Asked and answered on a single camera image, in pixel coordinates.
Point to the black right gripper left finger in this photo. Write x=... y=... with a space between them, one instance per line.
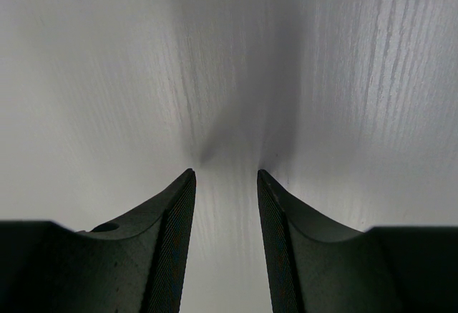
x=134 y=263

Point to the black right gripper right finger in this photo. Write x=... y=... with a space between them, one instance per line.
x=316 y=264

